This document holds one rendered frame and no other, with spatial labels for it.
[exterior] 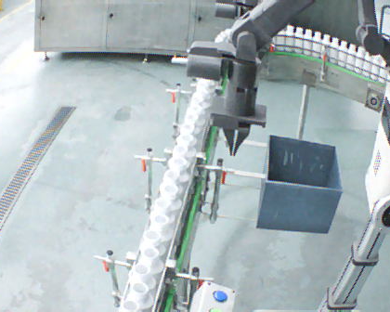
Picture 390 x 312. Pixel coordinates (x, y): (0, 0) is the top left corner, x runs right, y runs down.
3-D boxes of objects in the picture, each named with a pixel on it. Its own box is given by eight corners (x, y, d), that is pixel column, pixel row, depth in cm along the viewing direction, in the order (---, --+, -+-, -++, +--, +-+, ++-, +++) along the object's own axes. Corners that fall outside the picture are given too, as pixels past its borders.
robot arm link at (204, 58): (258, 35, 75) (257, 23, 82) (189, 25, 75) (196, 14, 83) (251, 96, 81) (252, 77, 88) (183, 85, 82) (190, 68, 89)
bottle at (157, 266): (167, 290, 112) (168, 249, 103) (158, 304, 108) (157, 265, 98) (146, 282, 114) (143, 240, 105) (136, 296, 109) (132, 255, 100)
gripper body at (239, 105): (264, 131, 86) (269, 95, 82) (207, 121, 87) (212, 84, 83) (266, 113, 91) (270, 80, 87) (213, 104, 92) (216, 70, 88)
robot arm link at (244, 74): (261, 62, 79) (261, 52, 84) (221, 56, 79) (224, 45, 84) (257, 97, 83) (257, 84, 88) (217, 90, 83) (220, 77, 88)
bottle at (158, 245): (162, 269, 119) (162, 225, 110) (167, 284, 114) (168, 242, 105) (140, 270, 118) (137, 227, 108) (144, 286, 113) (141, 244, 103)
